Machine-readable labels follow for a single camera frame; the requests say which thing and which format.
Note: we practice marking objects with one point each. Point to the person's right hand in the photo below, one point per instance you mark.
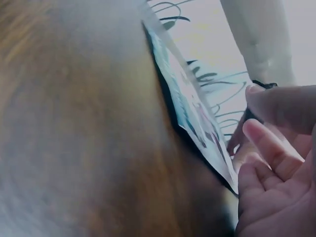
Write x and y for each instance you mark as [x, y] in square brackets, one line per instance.
[284, 197]

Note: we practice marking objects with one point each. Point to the person's right thumb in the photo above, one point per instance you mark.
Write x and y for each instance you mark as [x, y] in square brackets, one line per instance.
[281, 106]

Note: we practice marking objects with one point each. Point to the white teal printed packet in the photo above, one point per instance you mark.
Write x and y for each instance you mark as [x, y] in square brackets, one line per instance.
[187, 98]

